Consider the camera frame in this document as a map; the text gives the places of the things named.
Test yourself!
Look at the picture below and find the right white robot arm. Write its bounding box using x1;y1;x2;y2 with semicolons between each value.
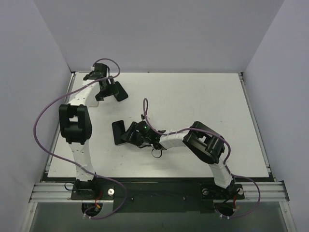
113;120;239;198

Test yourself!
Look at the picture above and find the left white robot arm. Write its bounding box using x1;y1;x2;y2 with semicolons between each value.
58;63;117;199

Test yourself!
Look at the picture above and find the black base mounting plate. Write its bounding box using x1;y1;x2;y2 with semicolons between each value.
70;178;244;216

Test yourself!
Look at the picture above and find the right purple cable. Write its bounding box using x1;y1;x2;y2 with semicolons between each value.
142;98;261;219

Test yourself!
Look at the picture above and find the purple cable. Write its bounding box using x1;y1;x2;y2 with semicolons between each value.
142;98;261;219
33;58;128;220

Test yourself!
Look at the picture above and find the black phone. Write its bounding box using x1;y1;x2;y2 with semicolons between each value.
112;120;126;145
114;82;128;102

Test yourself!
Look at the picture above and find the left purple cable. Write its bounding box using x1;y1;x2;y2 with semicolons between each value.
33;58;128;220

